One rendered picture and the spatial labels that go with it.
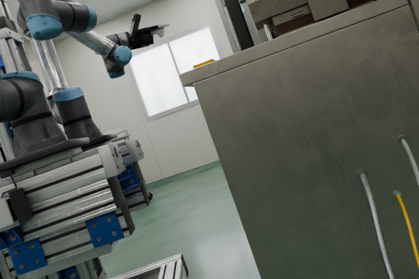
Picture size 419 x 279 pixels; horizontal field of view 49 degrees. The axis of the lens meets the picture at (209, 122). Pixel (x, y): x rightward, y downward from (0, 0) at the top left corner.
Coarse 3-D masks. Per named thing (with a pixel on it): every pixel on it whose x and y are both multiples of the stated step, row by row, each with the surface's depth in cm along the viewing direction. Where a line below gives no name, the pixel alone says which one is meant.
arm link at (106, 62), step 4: (104, 60) 203; (108, 60) 198; (108, 64) 199; (108, 68) 201; (112, 68) 199; (108, 72) 202; (112, 72) 201; (116, 72) 201; (120, 72) 202; (124, 72) 204; (112, 76) 202; (116, 76) 202; (120, 76) 206
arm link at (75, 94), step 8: (72, 88) 177; (80, 88) 181; (56, 96) 176; (64, 96) 176; (72, 96) 176; (80, 96) 179; (56, 104) 178; (64, 104) 176; (72, 104) 176; (80, 104) 178; (56, 112) 182; (64, 112) 176; (72, 112) 176; (80, 112) 177; (88, 112) 180; (64, 120) 177
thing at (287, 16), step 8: (352, 0) 131; (360, 0) 131; (368, 0) 131; (296, 8) 134; (304, 8) 133; (352, 8) 131; (280, 16) 135; (288, 16) 134; (296, 16) 135; (304, 16) 134; (280, 24) 135; (288, 24) 135; (296, 24) 134; (304, 24) 134; (280, 32) 135; (288, 32) 135
